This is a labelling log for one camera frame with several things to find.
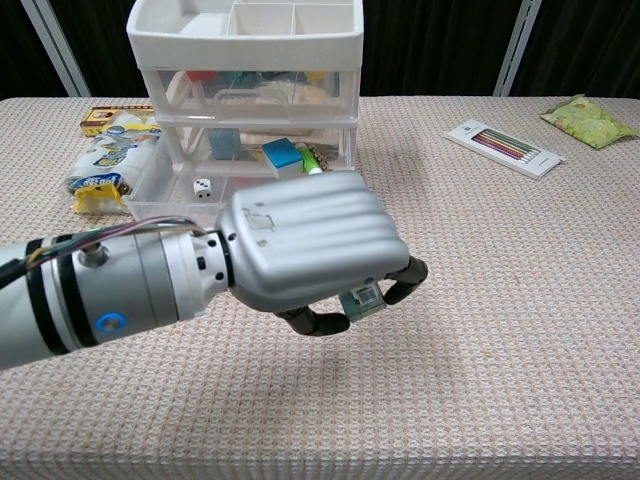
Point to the red toy block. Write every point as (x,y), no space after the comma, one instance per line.
(202,76)

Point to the green white marker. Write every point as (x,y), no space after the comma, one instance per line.
(310,160)

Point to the beige woven tablecloth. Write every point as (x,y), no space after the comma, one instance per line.
(450,350)

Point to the black pleated curtain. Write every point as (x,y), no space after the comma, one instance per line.
(435,45)

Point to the brown yellow printed box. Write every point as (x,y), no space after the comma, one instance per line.
(92,122)

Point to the white die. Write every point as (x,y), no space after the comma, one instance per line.
(202,188)

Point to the white coloured pencil box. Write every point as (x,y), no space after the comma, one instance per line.
(505,147)

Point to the small teal clear box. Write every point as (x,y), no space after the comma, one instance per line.
(362,301)

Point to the paper roll pack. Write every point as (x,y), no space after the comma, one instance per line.
(112,160)

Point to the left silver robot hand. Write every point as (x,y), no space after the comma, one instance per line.
(310,235)

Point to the green snack packet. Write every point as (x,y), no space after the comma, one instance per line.
(590,122)

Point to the white plastic drawer unit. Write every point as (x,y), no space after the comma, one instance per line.
(250,50)

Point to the yellow toy block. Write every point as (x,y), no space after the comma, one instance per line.
(317,76)

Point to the grey metal frame post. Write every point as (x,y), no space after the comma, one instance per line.
(515,50)
(57,50)

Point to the teal block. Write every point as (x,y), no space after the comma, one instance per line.
(223,144)

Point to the blue white block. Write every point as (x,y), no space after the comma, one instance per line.
(282,156)

